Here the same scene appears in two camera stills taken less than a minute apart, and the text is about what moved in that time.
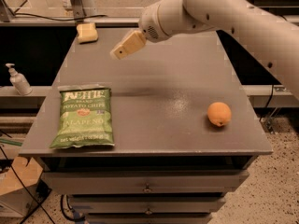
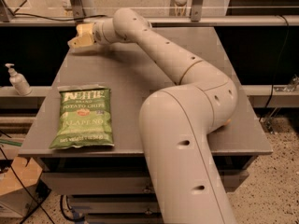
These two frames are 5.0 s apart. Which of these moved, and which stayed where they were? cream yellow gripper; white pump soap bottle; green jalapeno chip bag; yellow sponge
Moved: cream yellow gripper
Stayed: yellow sponge; white pump soap bottle; green jalapeno chip bag
